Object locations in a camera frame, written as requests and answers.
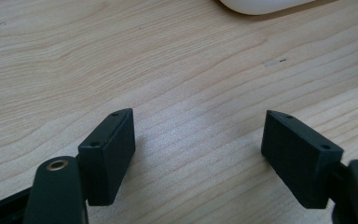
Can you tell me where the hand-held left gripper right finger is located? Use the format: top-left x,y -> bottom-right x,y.
260,109 -> 345,210

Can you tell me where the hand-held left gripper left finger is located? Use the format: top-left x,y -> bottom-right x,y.
77,107 -> 136,207

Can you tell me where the white plastic bin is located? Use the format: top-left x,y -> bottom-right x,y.
218,0 -> 319,16

